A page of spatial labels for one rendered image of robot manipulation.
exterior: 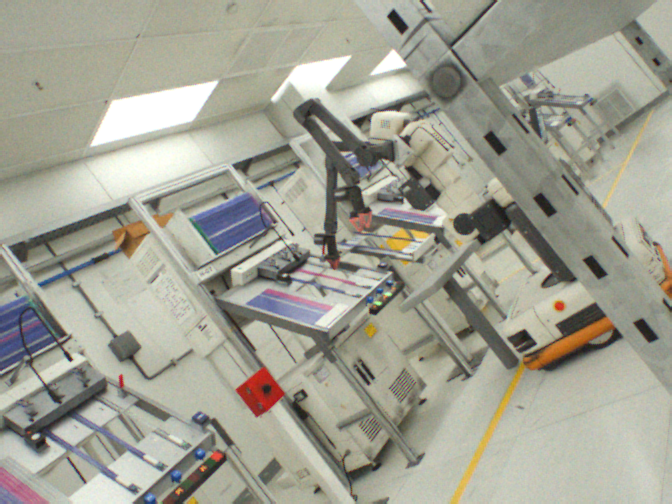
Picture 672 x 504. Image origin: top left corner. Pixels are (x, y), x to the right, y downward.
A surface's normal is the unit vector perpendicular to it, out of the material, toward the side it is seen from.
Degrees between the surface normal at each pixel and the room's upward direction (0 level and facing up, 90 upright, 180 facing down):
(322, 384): 90
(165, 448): 47
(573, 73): 90
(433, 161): 90
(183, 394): 89
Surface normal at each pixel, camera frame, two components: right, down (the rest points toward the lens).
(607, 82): -0.53, 0.37
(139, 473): 0.00, -0.90
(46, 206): 0.59, -0.49
